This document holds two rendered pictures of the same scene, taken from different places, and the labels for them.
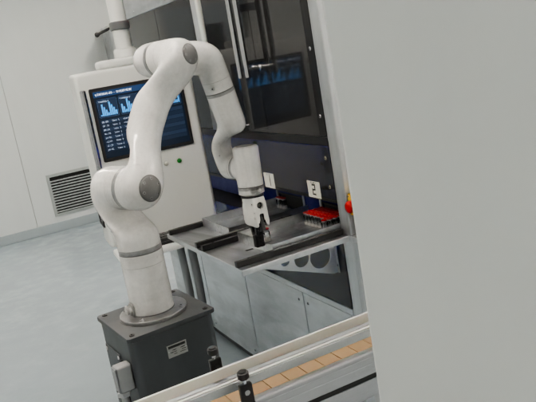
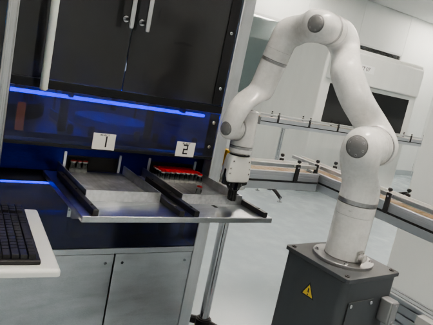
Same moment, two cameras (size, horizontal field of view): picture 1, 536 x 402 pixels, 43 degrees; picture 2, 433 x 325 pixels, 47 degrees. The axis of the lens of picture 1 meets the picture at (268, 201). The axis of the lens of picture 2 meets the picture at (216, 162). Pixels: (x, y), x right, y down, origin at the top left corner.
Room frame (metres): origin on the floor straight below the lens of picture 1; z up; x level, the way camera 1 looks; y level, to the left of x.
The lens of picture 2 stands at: (2.51, 1.81, 1.36)
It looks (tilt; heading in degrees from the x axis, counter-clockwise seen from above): 11 degrees down; 262
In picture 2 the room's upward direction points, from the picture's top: 12 degrees clockwise
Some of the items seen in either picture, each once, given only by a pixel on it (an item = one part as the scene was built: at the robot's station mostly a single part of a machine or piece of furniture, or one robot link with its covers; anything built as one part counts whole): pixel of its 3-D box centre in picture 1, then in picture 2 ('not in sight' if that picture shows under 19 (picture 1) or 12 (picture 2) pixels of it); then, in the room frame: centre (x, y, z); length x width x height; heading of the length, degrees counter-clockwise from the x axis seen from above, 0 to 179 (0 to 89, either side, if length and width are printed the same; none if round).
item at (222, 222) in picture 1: (254, 215); (106, 181); (2.62, 0.06, 0.90); 0.34 x 0.26 x 0.04; 116
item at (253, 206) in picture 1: (254, 208); (237, 166); (2.17, 0.05, 1.03); 0.10 x 0.08 x 0.11; 26
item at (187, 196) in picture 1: (143, 146); not in sight; (3.04, 0.50, 1.19); 0.50 x 0.19 x 0.78; 110
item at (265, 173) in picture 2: not in sight; (260, 169); (1.94, -0.55, 0.92); 0.69 x 0.16 x 0.16; 26
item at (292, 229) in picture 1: (297, 229); (190, 185); (2.31, -0.08, 0.90); 0.34 x 0.26 x 0.04; 116
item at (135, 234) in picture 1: (124, 208); (363, 166); (1.86, 0.39, 1.16); 0.19 x 0.12 x 0.24; 46
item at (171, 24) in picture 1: (183, 65); not in sight; (3.33, 0.29, 1.51); 0.49 x 0.01 x 0.59; 26
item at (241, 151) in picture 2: (251, 190); (240, 149); (2.17, 0.05, 1.09); 0.09 x 0.08 x 0.03; 26
